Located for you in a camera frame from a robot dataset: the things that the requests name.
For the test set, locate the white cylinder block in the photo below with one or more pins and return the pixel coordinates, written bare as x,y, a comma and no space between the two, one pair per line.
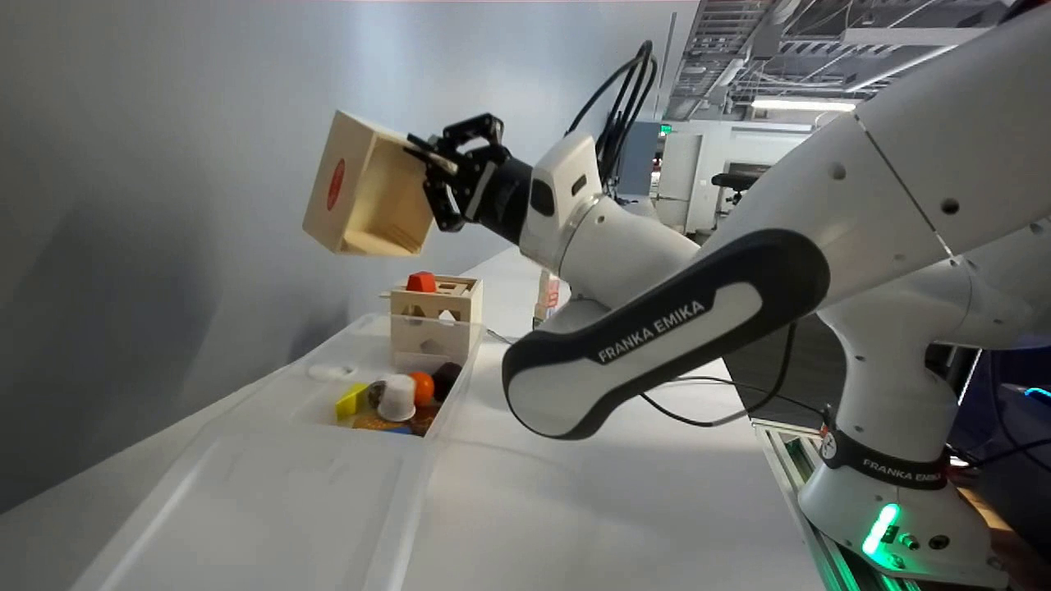
400,398

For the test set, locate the yellow block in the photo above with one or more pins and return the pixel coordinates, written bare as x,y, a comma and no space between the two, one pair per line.
349,401

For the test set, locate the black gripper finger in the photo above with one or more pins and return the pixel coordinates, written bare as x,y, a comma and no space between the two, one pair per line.
450,198
465,144

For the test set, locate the wooden shape sorter cube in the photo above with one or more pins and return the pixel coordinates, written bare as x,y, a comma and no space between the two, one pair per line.
431,343

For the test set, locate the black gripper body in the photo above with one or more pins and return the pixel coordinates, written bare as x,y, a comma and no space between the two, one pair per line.
505,198

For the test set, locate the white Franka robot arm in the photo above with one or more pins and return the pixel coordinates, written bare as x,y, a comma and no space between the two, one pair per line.
856,219

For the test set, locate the tall wooden block red label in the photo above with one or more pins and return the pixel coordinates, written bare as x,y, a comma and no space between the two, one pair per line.
545,297

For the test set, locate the small wooden box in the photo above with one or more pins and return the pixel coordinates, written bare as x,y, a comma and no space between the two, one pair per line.
357,187

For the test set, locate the clear plastic container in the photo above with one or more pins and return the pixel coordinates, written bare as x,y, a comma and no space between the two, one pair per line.
285,396

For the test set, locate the ceiling light strip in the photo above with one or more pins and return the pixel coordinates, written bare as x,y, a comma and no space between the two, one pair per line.
806,105

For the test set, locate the orange ball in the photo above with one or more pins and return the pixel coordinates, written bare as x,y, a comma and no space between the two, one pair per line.
425,390

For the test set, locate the red cylinder block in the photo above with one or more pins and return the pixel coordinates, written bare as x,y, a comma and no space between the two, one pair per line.
423,284

